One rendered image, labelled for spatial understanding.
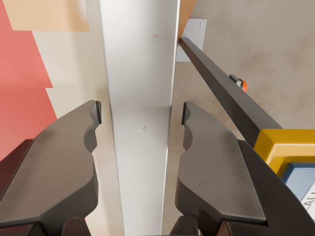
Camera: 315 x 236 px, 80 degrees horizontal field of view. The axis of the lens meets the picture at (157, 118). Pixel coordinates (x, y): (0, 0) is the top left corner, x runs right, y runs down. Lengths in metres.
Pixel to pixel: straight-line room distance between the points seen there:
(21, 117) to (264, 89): 1.32
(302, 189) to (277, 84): 1.20
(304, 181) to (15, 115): 0.27
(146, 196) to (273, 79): 1.28
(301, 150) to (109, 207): 0.21
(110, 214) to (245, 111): 0.27
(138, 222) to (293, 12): 1.25
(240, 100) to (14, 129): 0.35
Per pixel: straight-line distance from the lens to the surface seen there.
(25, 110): 0.18
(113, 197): 0.24
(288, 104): 1.54
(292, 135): 0.24
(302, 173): 0.23
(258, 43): 1.26
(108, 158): 0.19
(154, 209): 0.19
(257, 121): 0.34
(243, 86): 0.51
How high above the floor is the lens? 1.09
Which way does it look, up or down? 58 degrees down
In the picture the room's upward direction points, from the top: 176 degrees clockwise
